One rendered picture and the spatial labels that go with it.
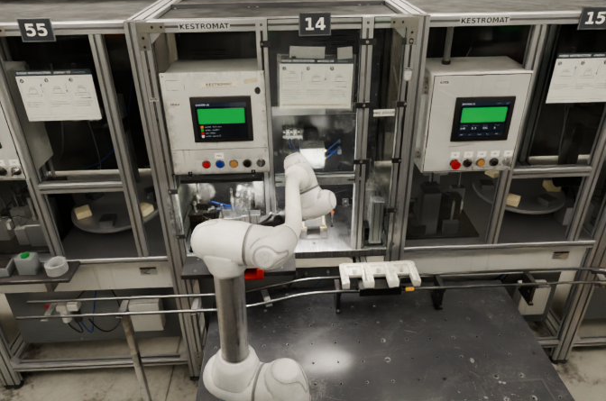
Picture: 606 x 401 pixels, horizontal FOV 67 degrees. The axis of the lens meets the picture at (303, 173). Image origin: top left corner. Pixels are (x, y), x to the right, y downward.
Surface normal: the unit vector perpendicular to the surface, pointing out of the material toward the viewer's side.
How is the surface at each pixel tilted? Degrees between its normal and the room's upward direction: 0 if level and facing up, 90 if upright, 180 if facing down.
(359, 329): 0
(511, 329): 0
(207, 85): 90
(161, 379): 0
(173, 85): 90
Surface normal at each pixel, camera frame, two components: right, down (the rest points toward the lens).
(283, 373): 0.09, -0.87
